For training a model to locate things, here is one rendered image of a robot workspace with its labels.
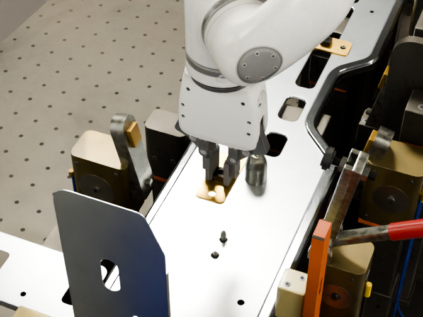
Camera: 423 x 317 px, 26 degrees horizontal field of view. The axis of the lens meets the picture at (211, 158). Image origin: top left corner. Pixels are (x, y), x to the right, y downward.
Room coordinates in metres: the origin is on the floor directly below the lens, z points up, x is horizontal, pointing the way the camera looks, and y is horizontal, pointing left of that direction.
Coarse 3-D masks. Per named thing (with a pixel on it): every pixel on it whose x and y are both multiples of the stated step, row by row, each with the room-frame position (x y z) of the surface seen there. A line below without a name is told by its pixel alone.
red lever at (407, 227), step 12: (360, 228) 0.74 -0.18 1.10; (372, 228) 0.74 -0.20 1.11; (384, 228) 0.73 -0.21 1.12; (396, 228) 0.72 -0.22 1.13; (408, 228) 0.71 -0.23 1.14; (420, 228) 0.70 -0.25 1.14; (336, 240) 0.74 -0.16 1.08; (348, 240) 0.73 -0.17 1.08; (360, 240) 0.73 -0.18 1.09; (372, 240) 0.72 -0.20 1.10; (384, 240) 0.72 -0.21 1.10; (396, 240) 0.71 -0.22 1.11
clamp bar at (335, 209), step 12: (324, 156) 0.75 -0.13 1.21; (360, 156) 0.75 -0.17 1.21; (324, 168) 0.74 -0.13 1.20; (348, 168) 0.73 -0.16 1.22; (360, 168) 0.73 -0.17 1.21; (348, 180) 0.73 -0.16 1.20; (372, 180) 0.73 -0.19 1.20; (336, 192) 0.73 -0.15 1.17; (348, 192) 0.73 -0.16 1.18; (336, 204) 0.73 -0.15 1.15; (348, 204) 0.73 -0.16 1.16; (336, 216) 0.73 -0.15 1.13; (336, 228) 0.73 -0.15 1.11
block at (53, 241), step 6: (54, 228) 0.84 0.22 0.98; (54, 234) 0.83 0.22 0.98; (48, 240) 0.82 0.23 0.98; (54, 240) 0.82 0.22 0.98; (48, 246) 0.81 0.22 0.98; (54, 246) 0.81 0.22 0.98; (60, 246) 0.81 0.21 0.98; (102, 264) 0.79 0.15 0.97; (108, 264) 0.80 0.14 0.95; (114, 264) 0.81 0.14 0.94; (108, 270) 0.80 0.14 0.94
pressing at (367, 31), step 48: (384, 0) 1.37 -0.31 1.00; (384, 48) 1.23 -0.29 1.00; (288, 96) 1.10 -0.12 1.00; (192, 144) 1.00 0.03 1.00; (288, 144) 0.99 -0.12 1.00; (192, 192) 0.89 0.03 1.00; (240, 192) 0.89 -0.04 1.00; (288, 192) 0.89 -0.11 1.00; (192, 240) 0.80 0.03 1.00; (240, 240) 0.80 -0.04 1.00; (288, 240) 0.80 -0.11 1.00; (192, 288) 0.72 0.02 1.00; (240, 288) 0.72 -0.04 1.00
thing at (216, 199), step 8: (224, 160) 0.84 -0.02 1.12; (240, 160) 0.84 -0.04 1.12; (240, 168) 0.82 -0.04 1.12; (216, 176) 0.80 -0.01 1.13; (208, 184) 0.79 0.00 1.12; (216, 184) 0.79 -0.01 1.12; (232, 184) 0.79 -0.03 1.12; (200, 192) 0.78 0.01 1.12; (208, 192) 0.78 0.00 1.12; (216, 192) 0.78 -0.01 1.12; (224, 192) 0.78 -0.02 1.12; (208, 200) 0.77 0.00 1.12; (216, 200) 0.77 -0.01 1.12; (224, 200) 0.77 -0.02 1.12
